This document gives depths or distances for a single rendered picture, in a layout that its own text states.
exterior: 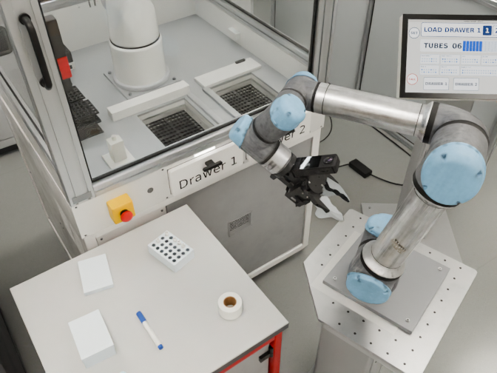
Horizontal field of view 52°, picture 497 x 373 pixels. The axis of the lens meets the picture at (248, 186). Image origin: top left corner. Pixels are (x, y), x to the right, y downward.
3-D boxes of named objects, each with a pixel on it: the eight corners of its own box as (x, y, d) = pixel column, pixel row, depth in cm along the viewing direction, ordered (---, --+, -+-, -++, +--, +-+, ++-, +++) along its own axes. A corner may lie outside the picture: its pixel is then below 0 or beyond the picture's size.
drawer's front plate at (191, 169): (242, 164, 187) (242, 140, 180) (173, 197, 175) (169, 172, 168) (240, 161, 189) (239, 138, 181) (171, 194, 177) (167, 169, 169)
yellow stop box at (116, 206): (137, 217, 166) (133, 201, 161) (116, 226, 163) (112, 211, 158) (130, 207, 169) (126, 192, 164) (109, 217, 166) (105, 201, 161)
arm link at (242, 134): (242, 125, 118) (221, 143, 124) (277, 155, 121) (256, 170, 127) (251, 105, 123) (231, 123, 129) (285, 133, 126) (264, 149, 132)
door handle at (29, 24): (58, 93, 125) (35, 19, 112) (47, 96, 124) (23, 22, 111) (51, 84, 128) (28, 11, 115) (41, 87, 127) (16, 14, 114)
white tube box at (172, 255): (194, 257, 164) (194, 249, 161) (175, 273, 159) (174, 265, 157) (168, 237, 170) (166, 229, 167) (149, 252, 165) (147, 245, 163)
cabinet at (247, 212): (311, 252, 262) (327, 126, 207) (126, 361, 220) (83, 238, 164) (212, 155, 319) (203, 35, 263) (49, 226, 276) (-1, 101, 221)
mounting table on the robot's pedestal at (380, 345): (467, 292, 167) (478, 271, 159) (408, 400, 142) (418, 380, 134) (346, 229, 187) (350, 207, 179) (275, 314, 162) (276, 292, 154)
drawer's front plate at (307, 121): (309, 133, 200) (311, 110, 193) (248, 161, 188) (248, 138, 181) (306, 131, 202) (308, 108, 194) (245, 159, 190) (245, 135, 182)
